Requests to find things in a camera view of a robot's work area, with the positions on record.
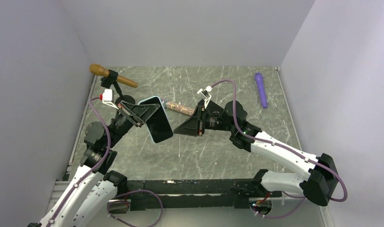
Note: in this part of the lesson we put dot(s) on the light blue phone case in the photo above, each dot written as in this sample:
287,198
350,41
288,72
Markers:
149,101

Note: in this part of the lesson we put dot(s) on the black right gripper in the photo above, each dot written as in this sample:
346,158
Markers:
194,126

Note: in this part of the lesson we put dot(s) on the gold toy microphone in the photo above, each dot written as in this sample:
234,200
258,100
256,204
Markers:
113,76

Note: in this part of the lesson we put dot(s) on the glitter toy microphone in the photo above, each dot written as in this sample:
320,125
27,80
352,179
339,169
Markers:
178,107

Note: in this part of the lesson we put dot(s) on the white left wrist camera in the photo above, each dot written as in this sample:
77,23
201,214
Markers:
107,98

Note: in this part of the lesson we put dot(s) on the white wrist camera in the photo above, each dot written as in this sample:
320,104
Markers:
206,94
107,98

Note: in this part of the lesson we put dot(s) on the black microphone stand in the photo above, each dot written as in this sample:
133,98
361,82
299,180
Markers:
105,83

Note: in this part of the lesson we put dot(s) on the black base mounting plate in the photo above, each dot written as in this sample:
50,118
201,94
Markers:
176,194

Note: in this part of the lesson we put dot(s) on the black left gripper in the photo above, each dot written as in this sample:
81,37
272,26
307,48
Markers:
142,112

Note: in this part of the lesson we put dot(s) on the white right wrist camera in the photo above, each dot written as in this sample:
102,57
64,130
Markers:
206,94

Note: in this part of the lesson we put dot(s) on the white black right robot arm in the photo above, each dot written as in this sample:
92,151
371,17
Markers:
314,177

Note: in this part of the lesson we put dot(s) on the aluminium table edge rail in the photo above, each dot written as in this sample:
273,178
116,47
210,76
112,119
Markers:
277,72

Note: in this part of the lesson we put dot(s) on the purple toy microphone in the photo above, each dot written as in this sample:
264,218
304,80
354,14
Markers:
261,89

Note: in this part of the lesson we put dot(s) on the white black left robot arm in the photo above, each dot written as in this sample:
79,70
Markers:
93,184

